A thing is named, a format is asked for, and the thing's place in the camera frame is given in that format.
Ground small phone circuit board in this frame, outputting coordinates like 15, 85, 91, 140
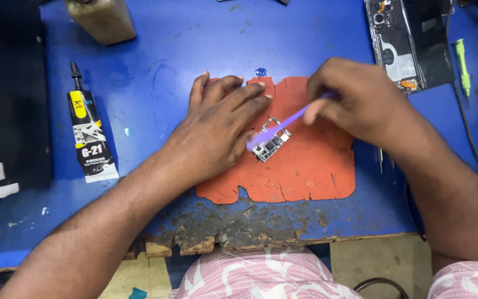
251, 117, 292, 163

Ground person's right hand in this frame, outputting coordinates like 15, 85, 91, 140
304, 57, 427, 153

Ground green screwdriver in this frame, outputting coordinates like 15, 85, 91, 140
454, 38, 472, 109

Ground purple brush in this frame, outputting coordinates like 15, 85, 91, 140
246, 91, 338, 152

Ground black glue tube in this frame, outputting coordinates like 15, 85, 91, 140
67, 61, 120, 184

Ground orange rubber work mat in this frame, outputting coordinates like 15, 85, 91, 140
195, 76, 356, 205

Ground black cable loop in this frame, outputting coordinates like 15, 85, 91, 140
353, 277, 411, 299

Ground black phone panel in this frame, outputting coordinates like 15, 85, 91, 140
401, 0, 456, 90

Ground tan plastic bottle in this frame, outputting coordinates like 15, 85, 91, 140
65, 0, 137, 46

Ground person's left hand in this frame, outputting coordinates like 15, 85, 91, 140
168, 71, 273, 184

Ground opened phone body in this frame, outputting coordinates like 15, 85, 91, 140
363, 0, 427, 94

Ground metal tweezers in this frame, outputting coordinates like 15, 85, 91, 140
377, 147, 396, 175

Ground pink patterned clothing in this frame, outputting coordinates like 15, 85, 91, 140
173, 246, 478, 299

